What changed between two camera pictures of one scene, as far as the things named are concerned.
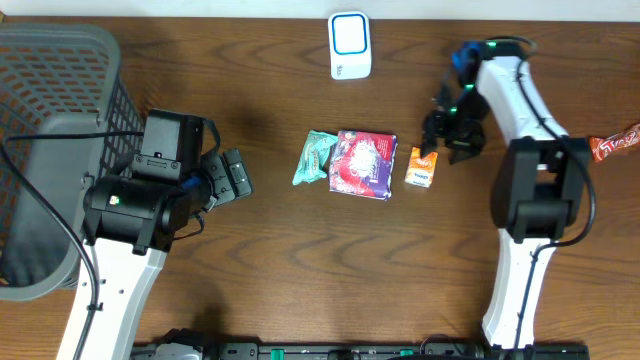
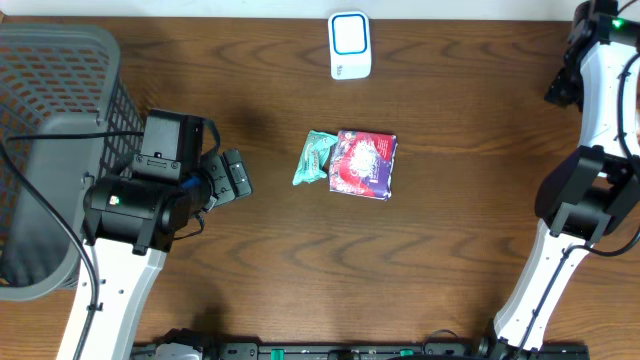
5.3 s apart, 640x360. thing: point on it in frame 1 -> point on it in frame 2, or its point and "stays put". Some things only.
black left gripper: (223, 175) stays put
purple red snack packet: (362, 164) stays put
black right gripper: (433, 129) -> (562, 91)
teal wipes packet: (311, 166) stays put
